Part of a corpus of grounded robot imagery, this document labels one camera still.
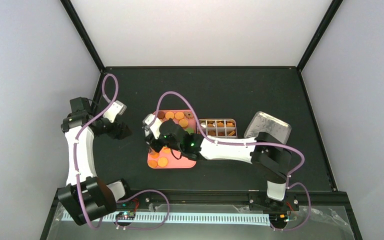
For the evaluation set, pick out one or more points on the black front rail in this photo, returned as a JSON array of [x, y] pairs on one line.
[[203, 196]]

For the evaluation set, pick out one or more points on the white slotted cable duct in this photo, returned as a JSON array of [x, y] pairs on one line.
[[257, 219]]

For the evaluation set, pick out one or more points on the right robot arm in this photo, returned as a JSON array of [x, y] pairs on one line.
[[263, 151]]

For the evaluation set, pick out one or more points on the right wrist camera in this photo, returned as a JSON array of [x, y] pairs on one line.
[[151, 125]]

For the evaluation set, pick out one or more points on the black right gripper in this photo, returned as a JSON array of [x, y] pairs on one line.
[[157, 147]]

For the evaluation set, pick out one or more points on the flower cookie with dark centre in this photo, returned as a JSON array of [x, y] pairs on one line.
[[188, 115]]

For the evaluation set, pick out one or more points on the silver tin lid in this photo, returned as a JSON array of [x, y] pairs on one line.
[[263, 122]]

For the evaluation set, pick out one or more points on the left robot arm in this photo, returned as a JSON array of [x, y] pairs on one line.
[[86, 197]]

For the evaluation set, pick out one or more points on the round orange cookie top right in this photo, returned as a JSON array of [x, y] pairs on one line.
[[179, 115]]

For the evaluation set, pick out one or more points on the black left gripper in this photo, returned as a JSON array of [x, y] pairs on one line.
[[119, 133]]

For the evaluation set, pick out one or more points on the round orange cookie bottom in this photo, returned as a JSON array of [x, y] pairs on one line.
[[162, 162]]

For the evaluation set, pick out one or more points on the metal tin with white dividers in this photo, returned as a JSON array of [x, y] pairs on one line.
[[219, 127]]

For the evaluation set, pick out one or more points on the dark chocolate round cookie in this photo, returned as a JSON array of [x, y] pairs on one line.
[[161, 115]]

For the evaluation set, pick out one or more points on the round orange cookie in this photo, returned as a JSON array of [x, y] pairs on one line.
[[162, 162], [179, 115], [169, 115]]

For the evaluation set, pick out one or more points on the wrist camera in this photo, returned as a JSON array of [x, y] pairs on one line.
[[151, 125], [117, 108]]

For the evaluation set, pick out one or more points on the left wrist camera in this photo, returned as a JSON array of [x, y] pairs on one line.
[[117, 108]]

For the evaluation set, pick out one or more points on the orange cookie bottom left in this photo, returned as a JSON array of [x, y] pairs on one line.
[[152, 163]]

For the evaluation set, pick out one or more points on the pink plastic tray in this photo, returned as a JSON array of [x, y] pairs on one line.
[[175, 160]]

